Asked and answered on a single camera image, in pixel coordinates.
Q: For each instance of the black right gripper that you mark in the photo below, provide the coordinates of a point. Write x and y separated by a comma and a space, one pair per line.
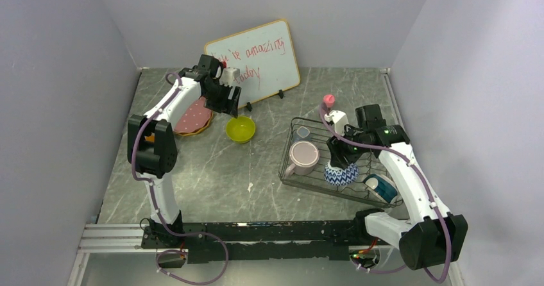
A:
338, 152

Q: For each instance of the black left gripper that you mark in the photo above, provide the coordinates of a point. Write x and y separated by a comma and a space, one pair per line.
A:
226, 106

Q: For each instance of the yellow-green bowl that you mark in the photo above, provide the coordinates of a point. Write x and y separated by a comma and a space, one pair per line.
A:
240, 130

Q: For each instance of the blue zigzag pattern bowl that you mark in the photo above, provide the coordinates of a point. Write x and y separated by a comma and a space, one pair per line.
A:
341, 177

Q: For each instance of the lilac mug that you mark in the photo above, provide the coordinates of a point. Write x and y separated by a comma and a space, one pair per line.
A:
303, 157

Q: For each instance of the pink polka-dot plate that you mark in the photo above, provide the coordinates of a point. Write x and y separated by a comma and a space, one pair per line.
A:
197, 111

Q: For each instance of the small grey-blue cup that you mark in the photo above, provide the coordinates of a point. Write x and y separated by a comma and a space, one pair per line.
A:
301, 133

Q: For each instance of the yellow polka-dot plate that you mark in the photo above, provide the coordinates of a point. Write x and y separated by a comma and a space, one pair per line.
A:
184, 129

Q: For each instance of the teal white-dot bowl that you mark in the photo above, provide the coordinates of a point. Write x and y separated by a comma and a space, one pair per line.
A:
382, 187

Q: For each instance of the blue butterfly mug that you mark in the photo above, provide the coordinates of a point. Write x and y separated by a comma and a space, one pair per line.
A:
150, 138

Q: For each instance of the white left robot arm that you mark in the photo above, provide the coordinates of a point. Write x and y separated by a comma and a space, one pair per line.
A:
152, 151

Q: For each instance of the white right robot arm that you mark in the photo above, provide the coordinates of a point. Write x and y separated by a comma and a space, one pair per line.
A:
432, 235

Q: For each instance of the pink-lid spice bottle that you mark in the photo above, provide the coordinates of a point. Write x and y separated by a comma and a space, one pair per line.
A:
328, 101

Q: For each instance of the yellow-framed whiteboard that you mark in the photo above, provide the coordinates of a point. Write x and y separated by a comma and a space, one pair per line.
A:
265, 57

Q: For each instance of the black base bar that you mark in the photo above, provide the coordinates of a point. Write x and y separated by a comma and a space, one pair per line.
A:
201, 243

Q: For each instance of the black wire dish rack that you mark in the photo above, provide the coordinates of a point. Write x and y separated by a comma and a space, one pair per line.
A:
360, 177

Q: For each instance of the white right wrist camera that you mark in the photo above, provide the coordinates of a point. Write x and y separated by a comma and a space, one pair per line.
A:
338, 119

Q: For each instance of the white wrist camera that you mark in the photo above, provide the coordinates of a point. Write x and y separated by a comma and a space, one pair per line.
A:
338, 119
229, 76

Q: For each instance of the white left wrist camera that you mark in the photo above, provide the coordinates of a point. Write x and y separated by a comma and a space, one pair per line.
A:
229, 76

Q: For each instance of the aluminium rail at wall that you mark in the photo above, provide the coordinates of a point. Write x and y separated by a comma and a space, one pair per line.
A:
384, 74

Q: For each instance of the aluminium front frame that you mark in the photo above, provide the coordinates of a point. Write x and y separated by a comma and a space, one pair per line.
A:
119, 239

